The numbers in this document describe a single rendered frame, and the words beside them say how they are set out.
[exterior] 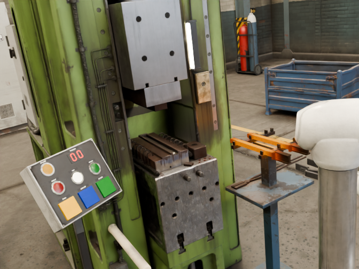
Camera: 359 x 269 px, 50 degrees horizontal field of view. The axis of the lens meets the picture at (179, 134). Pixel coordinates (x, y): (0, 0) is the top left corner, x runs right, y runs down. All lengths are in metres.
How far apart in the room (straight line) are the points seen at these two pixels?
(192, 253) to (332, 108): 1.42
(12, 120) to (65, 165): 5.47
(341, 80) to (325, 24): 5.13
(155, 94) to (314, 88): 3.82
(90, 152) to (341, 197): 1.08
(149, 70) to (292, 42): 9.21
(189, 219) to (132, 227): 0.33
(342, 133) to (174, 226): 1.27
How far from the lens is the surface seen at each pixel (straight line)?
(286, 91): 5.72
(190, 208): 2.12
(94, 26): 1.92
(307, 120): 1.05
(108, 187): 1.73
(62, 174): 1.65
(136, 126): 2.42
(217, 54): 2.25
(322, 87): 5.44
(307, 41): 10.64
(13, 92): 7.06
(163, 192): 1.99
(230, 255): 2.74
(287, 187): 2.19
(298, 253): 2.92
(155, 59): 1.88
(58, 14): 1.88
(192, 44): 2.10
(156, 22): 1.88
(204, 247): 2.29
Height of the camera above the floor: 1.72
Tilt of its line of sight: 18 degrees down
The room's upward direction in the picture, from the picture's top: 7 degrees counter-clockwise
